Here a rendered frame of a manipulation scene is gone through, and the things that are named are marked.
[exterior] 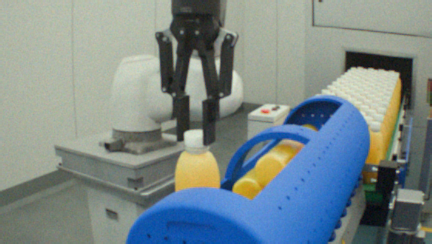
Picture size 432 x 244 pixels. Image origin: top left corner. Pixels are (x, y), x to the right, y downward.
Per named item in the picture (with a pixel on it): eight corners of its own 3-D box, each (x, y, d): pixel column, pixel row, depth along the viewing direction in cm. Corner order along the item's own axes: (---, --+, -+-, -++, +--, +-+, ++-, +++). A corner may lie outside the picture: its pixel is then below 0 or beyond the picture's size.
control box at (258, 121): (247, 140, 176) (248, 113, 174) (265, 127, 194) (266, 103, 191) (273, 144, 172) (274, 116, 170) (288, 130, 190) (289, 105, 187)
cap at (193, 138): (211, 140, 78) (211, 130, 77) (205, 148, 74) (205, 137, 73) (188, 139, 78) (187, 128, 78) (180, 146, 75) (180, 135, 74)
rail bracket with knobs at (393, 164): (369, 193, 150) (372, 164, 147) (371, 185, 156) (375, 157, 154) (395, 196, 146) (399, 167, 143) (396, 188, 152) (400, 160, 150)
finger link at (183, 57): (187, 29, 70) (179, 27, 70) (174, 100, 74) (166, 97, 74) (199, 28, 73) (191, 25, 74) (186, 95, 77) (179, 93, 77)
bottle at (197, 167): (223, 243, 84) (224, 137, 79) (214, 262, 77) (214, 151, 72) (184, 238, 85) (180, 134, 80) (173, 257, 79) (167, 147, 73)
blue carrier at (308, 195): (139, 331, 77) (108, 192, 71) (287, 181, 154) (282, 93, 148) (287, 364, 65) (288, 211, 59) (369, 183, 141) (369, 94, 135)
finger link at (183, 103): (180, 98, 74) (176, 98, 74) (180, 142, 75) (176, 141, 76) (190, 95, 76) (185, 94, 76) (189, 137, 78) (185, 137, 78)
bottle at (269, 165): (259, 192, 97) (288, 164, 115) (291, 186, 94) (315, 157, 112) (249, 159, 97) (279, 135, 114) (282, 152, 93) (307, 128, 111)
